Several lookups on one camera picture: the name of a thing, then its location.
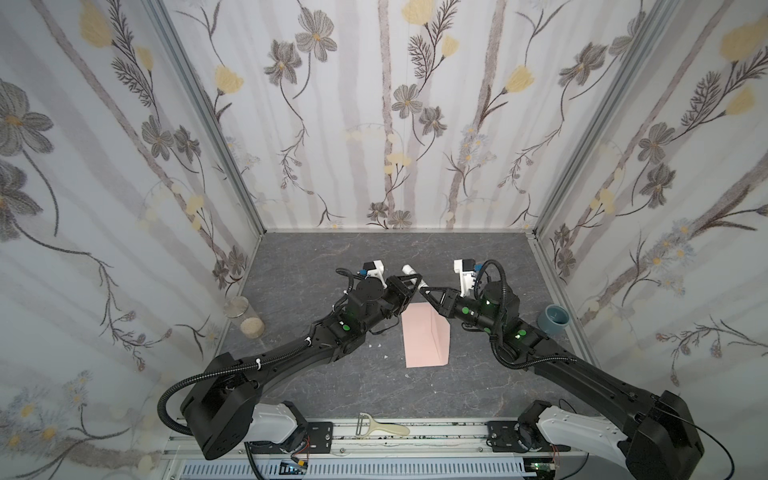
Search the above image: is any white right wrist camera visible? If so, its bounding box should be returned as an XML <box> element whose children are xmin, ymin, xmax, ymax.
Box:
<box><xmin>454</xmin><ymin>259</ymin><xmax>477</xmax><ymax>297</ymax></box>

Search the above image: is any aluminium mounting rail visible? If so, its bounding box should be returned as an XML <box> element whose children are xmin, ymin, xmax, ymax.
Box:
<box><xmin>167</xmin><ymin>415</ymin><xmax>655</xmax><ymax>480</ymax></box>

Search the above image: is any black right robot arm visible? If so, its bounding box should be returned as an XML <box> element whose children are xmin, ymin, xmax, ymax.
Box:
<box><xmin>420</xmin><ymin>281</ymin><xmax>705</xmax><ymax>479</ymax></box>

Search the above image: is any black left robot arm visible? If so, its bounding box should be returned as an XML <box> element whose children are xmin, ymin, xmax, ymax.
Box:
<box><xmin>157</xmin><ymin>273</ymin><xmax>422</xmax><ymax>460</ymax></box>

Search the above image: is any cream vegetable peeler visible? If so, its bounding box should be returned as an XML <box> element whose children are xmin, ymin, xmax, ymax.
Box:
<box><xmin>355</xmin><ymin>412</ymin><xmax>410</xmax><ymax>438</ymax></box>

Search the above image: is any pink paper envelope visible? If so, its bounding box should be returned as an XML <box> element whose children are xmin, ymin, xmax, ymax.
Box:
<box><xmin>402</xmin><ymin>303</ymin><xmax>450</xmax><ymax>368</ymax></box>

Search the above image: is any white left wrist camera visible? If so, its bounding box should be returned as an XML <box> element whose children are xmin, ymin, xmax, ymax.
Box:
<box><xmin>359</xmin><ymin>260</ymin><xmax>385</xmax><ymax>286</ymax></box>

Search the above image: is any teal ceramic cup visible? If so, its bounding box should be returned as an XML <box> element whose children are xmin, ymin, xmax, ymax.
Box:
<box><xmin>537</xmin><ymin>304</ymin><xmax>571</xmax><ymax>336</ymax></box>

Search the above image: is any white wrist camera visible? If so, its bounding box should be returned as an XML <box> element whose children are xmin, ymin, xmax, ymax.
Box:
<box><xmin>359</xmin><ymin>260</ymin><xmax>385</xmax><ymax>286</ymax></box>
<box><xmin>454</xmin><ymin>259</ymin><xmax>477</xmax><ymax>297</ymax></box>

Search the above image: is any white glue stick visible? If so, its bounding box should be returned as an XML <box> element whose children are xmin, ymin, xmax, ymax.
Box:
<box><xmin>402</xmin><ymin>264</ymin><xmax>427</xmax><ymax>290</ymax></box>

